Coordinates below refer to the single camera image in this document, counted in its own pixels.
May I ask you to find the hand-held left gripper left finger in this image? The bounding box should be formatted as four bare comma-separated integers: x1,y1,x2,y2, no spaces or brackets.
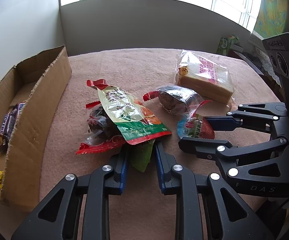
11,147,129,240

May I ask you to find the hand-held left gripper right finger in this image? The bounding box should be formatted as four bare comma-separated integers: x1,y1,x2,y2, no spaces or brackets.
155,142,268,240

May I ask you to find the blue and red sausage packet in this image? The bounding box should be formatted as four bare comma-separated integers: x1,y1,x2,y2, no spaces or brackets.
177,112,215,140

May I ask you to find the landscape scroll painting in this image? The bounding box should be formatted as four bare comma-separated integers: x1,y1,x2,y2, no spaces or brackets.
253,0,289,38

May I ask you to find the brown cardboard box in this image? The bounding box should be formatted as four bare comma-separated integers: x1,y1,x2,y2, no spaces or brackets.
0,45,72,205

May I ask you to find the sliced bread packet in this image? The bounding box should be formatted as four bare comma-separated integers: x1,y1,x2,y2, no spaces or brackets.
175,49,235,105

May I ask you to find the red-edged clear snack packet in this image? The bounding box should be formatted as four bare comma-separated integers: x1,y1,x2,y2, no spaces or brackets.
76,101,127,155
143,85,212,115

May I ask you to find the white lace cloth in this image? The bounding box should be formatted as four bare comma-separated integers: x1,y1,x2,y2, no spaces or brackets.
249,31,282,87

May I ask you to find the green and red snack pouch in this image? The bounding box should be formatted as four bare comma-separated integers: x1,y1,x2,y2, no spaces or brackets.
86,79,172,146

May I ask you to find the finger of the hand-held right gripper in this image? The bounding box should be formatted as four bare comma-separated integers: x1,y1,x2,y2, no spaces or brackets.
178,137,289,188
205,102,289,135

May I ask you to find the white cabinet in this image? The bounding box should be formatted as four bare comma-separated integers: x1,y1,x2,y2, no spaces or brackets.
0,0,68,100

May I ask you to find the green and white bag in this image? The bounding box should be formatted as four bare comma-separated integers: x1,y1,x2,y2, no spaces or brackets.
216,35,240,55

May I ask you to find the large dark chocolate bar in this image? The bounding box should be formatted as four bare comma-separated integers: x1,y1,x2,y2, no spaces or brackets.
0,102,27,153

